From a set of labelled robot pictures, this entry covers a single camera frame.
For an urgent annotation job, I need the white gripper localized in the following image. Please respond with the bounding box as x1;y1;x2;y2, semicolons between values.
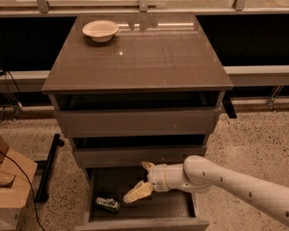
123;162;187;203

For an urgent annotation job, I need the brown cardboard box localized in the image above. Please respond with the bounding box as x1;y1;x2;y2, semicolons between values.
0;136;37;231

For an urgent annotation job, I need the grey open bottom drawer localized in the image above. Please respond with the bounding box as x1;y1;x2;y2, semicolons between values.
75;167;209;231

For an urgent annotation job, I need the grey middle drawer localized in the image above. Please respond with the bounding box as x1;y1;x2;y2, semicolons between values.
73;145;207;168

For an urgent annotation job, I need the white paper bowl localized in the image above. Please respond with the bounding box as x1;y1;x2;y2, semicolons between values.
82;20;118;42

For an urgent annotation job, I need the grey drawer cabinet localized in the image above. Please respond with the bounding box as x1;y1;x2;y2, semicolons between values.
42;13;232;153

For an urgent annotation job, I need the black cable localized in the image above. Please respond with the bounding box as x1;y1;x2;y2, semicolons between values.
0;140;46;231

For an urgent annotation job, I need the black floor stand bar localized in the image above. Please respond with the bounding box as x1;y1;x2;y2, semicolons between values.
35;134;65;203

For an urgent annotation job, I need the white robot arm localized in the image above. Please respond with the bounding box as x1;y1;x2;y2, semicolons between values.
123;155;289;227

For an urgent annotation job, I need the black bracket behind cabinet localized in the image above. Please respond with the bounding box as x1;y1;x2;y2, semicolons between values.
223;91;237;118

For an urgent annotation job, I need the metal floor bracket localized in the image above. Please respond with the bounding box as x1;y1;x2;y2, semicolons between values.
266;86;283;113

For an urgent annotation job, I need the grey top drawer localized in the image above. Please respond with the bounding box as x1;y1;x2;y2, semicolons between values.
56;108;222;139

